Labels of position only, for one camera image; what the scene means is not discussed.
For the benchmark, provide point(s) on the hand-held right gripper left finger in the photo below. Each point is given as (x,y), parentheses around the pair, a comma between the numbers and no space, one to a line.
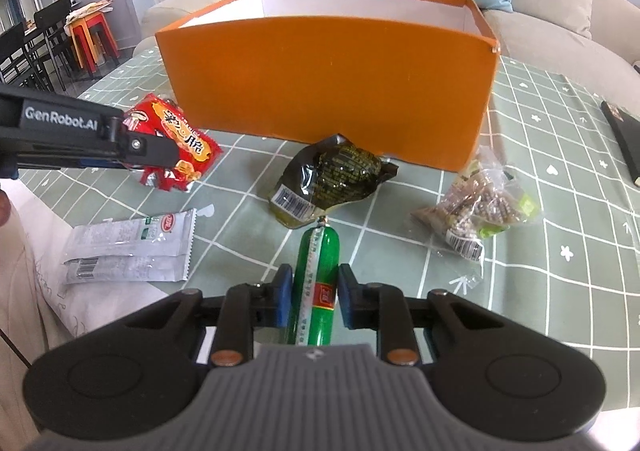
(283,296)

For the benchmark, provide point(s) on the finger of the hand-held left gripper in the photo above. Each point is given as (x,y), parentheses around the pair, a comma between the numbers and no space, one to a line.
(150,148)

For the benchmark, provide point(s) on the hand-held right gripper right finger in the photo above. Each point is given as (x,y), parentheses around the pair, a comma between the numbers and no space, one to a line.
(348,301)

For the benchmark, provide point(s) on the red cartoon snack bag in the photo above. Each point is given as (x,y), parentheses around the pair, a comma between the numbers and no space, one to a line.
(192,141)

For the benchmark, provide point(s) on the green sausage stick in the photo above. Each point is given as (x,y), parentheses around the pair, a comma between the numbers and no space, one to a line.
(320,261)

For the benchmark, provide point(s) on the orange cardboard box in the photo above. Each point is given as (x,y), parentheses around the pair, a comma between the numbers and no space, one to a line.
(325,81)

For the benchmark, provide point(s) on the black dining chair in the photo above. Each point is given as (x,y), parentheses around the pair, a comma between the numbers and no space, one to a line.
(15,56)
(52,31)

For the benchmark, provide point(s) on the white clear snack packet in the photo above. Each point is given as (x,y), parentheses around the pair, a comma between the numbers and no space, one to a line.
(130,246)

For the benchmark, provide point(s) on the red stool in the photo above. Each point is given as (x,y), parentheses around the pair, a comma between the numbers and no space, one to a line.
(95,38)

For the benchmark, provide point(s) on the dark green snack packet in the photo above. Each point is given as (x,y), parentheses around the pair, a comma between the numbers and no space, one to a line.
(335,171)

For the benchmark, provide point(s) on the brown nut packet green label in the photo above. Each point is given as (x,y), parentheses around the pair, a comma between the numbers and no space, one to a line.
(475,211)

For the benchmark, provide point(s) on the green checkered tablecloth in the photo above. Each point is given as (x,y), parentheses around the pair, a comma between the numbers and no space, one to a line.
(550,256)

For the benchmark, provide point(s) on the black notebook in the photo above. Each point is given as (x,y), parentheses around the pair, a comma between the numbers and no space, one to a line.
(625,141)

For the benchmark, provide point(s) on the beige sofa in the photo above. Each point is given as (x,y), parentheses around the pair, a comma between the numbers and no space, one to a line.
(550,36)

